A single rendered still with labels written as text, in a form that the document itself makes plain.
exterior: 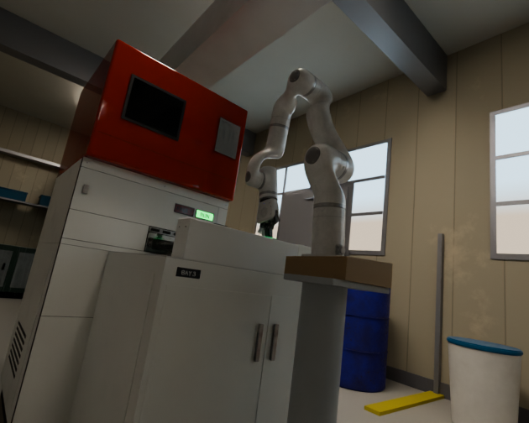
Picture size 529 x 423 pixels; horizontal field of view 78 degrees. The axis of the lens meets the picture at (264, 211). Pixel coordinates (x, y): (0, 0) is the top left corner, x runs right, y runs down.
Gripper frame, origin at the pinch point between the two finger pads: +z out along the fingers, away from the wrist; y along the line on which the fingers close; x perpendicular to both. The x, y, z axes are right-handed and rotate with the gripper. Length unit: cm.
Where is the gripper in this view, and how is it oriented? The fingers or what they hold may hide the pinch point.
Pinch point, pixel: (269, 234)
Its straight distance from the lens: 140.8
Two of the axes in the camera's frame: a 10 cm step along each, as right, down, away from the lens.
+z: 0.0, 9.3, -3.6
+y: 6.7, -2.7, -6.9
